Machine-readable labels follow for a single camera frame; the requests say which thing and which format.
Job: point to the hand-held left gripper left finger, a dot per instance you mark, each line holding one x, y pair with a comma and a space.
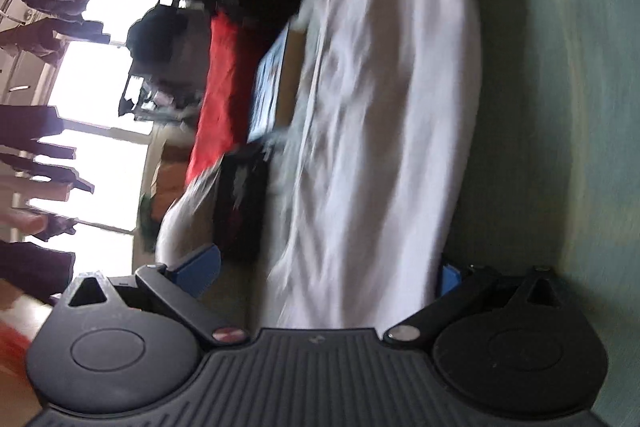
200, 267

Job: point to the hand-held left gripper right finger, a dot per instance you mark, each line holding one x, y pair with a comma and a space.
450, 279

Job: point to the white printed t-shirt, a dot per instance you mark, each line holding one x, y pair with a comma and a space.
375, 132

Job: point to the clothes rack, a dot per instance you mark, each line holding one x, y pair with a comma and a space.
160, 99

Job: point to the grey pillow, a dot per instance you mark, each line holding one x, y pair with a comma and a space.
185, 222

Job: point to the green flat box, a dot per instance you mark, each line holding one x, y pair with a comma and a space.
148, 222

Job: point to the black zip pouch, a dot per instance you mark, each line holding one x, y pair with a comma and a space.
240, 207

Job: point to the brown cardboard box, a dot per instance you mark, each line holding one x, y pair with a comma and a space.
172, 177

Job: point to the red quilt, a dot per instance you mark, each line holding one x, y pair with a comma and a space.
225, 82

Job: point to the blue paperback book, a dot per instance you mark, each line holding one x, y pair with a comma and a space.
270, 87

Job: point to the green checked blanket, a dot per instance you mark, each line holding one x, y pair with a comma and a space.
550, 107

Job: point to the window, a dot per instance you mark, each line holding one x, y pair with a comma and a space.
100, 87

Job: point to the black draped garment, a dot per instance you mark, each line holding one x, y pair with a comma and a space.
152, 34

